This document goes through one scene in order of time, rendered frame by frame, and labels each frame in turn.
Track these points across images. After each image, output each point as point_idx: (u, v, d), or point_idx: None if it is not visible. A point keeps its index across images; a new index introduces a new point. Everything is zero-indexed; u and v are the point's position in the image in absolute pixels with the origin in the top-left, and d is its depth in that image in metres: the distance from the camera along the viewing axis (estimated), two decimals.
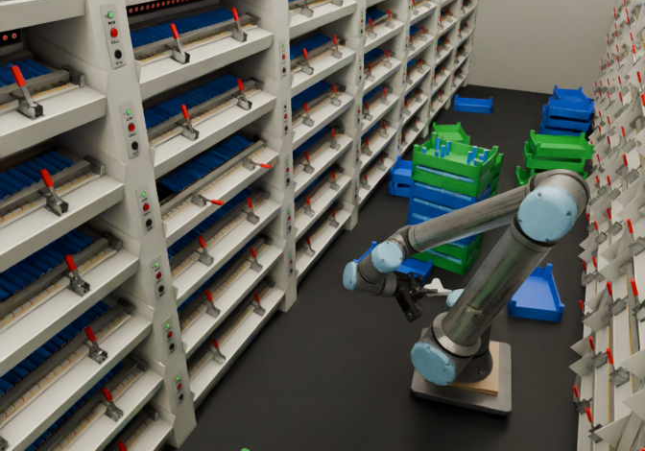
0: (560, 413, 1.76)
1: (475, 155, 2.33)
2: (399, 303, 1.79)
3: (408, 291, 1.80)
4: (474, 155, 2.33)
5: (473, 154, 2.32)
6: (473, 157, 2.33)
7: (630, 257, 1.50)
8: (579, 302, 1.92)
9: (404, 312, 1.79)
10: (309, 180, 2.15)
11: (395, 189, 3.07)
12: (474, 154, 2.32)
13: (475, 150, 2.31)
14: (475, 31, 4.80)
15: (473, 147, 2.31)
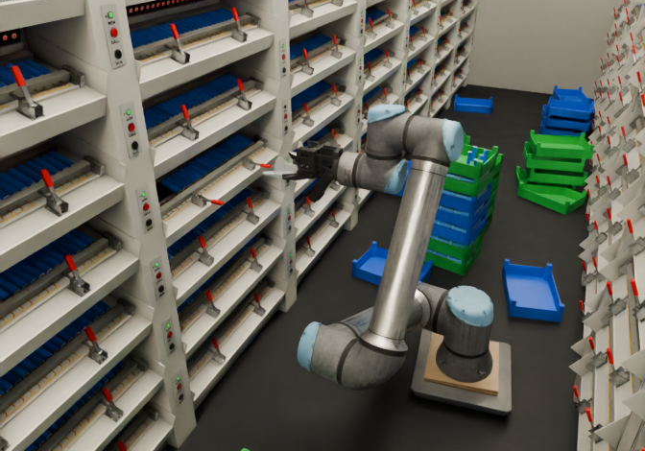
0: (560, 413, 1.76)
1: (475, 155, 2.33)
2: (326, 185, 1.44)
3: None
4: (474, 155, 2.33)
5: (473, 154, 2.32)
6: (473, 157, 2.33)
7: (630, 257, 1.50)
8: (579, 302, 1.92)
9: (321, 194, 1.46)
10: (309, 180, 2.15)
11: None
12: (474, 154, 2.32)
13: (475, 150, 2.31)
14: (475, 31, 4.80)
15: (473, 147, 2.31)
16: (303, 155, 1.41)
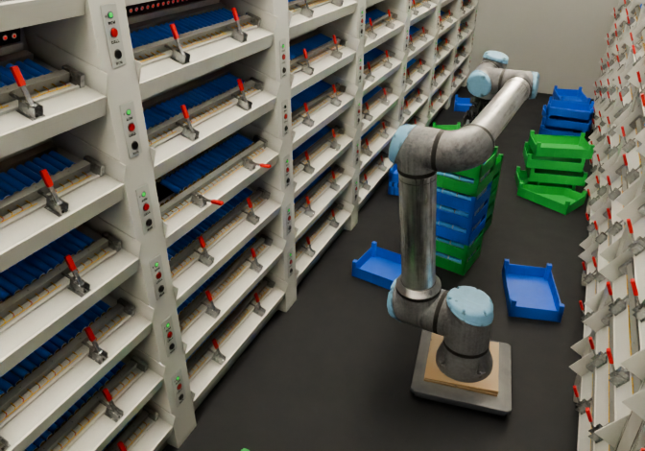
0: (560, 413, 1.76)
1: None
2: None
3: (476, 106, 2.12)
4: None
5: None
6: None
7: (630, 257, 1.50)
8: (579, 302, 1.92)
9: None
10: (309, 180, 2.15)
11: (395, 189, 3.07)
12: None
13: None
14: (475, 31, 4.80)
15: None
16: None
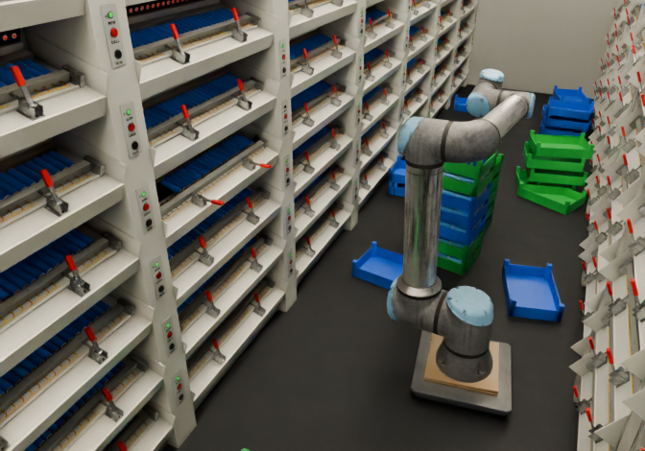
0: (560, 413, 1.76)
1: None
2: None
3: None
4: None
5: None
6: None
7: (630, 257, 1.50)
8: (579, 302, 1.92)
9: None
10: (309, 180, 2.15)
11: (395, 189, 3.07)
12: None
13: None
14: (475, 31, 4.80)
15: None
16: None
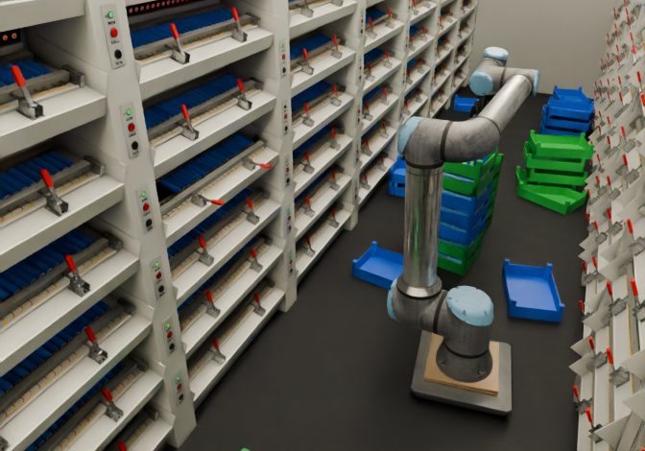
0: (560, 413, 1.76)
1: None
2: None
3: (481, 101, 2.17)
4: None
5: None
6: None
7: (630, 257, 1.50)
8: (579, 302, 1.92)
9: None
10: (309, 180, 2.15)
11: (395, 189, 3.07)
12: None
13: None
14: (475, 31, 4.80)
15: None
16: None
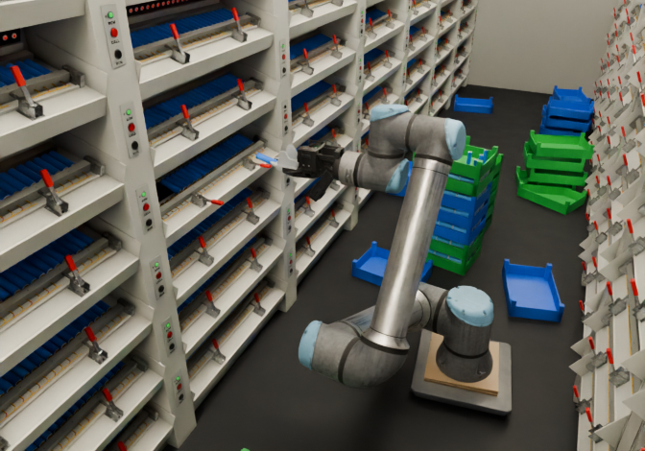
0: (560, 413, 1.76)
1: (262, 158, 1.50)
2: (327, 184, 1.45)
3: None
4: (264, 155, 1.50)
5: (266, 155, 1.50)
6: (262, 154, 1.51)
7: (630, 257, 1.50)
8: (579, 302, 1.92)
9: (322, 193, 1.46)
10: (309, 180, 2.15)
11: None
12: (266, 155, 1.50)
13: (273, 159, 1.49)
14: (475, 31, 4.80)
15: (277, 160, 1.50)
16: (304, 155, 1.41)
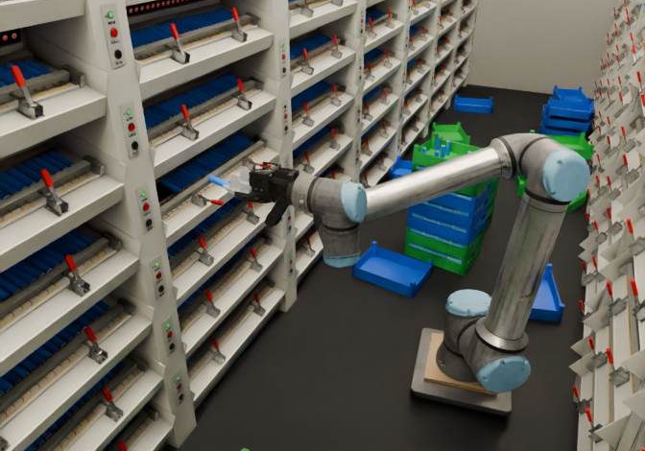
0: (560, 413, 1.76)
1: (215, 181, 1.41)
2: (282, 210, 1.35)
3: None
4: (217, 178, 1.41)
5: (220, 178, 1.41)
6: (215, 177, 1.41)
7: (630, 257, 1.50)
8: (579, 302, 1.92)
9: (277, 219, 1.37)
10: None
11: None
12: (219, 178, 1.41)
13: (226, 182, 1.40)
14: (475, 31, 4.80)
15: None
16: (256, 178, 1.31)
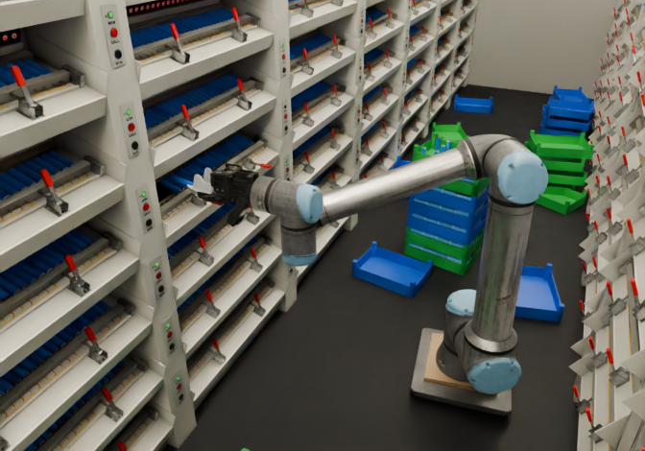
0: (560, 413, 1.76)
1: (179, 181, 1.46)
2: (243, 210, 1.40)
3: None
4: (181, 178, 1.46)
5: (184, 178, 1.46)
6: (179, 177, 1.46)
7: (630, 257, 1.50)
8: (579, 302, 1.92)
9: (238, 218, 1.42)
10: (309, 180, 2.15)
11: None
12: (183, 178, 1.46)
13: (190, 182, 1.45)
14: (475, 31, 4.80)
15: None
16: (218, 179, 1.36)
